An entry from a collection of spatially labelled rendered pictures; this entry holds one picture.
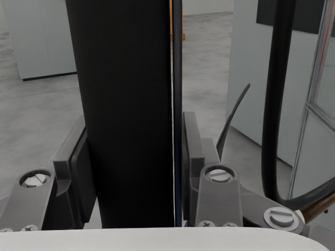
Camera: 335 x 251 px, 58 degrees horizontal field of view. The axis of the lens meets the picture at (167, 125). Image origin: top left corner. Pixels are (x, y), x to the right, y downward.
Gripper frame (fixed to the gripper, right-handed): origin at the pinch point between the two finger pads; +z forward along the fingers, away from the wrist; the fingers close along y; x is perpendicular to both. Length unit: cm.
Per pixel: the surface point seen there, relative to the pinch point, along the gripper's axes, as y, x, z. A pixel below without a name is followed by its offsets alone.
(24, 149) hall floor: -148, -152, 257
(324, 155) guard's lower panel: 70, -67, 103
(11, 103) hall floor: -220, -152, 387
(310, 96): 70, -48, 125
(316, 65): 70, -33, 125
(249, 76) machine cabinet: 80, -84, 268
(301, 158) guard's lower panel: 70, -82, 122
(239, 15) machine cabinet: 71, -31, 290
